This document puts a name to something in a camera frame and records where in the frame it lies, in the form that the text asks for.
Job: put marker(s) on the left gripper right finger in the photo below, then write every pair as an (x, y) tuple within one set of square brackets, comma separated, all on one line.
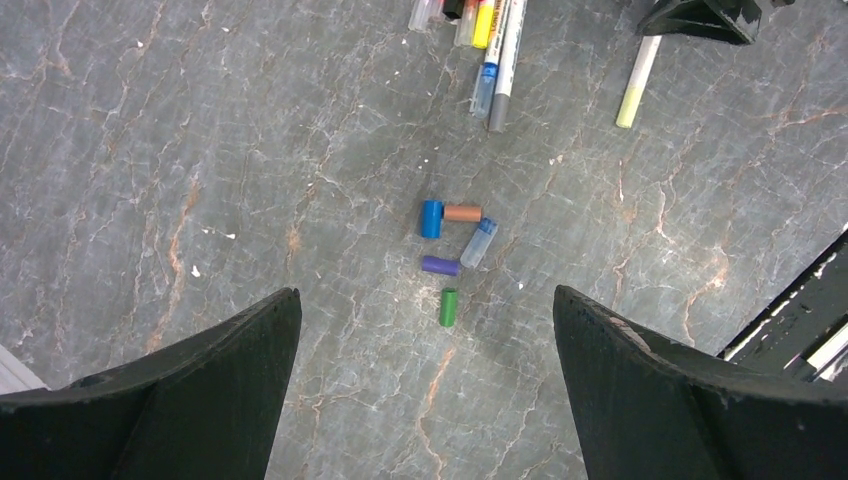
[(648, 407)]

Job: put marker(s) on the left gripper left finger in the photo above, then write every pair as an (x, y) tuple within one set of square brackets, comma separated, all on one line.
[(206, 407)]

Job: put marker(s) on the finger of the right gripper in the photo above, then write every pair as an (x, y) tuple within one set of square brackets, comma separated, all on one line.
[(735, 22)]

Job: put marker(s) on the pale yellow cap marker pen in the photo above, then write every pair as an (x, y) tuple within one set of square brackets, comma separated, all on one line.
[(637, 81)]

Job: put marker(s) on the green pen cap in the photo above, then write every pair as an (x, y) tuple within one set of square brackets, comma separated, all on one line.
[(448, 307)]

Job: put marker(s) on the clear blue pen cap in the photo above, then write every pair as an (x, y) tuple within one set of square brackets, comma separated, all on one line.
[(479, 243)]

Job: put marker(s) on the purple pen cap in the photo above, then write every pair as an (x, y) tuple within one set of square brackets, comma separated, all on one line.
[(442, 266)]

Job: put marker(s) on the orange pen cap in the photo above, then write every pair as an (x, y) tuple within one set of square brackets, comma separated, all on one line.
[(462, 213)]

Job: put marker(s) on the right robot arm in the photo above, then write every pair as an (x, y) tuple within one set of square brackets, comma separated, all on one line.
[(802, 332)]

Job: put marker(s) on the black cap marker pen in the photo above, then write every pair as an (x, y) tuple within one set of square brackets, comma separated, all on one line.
[(453, 9)]

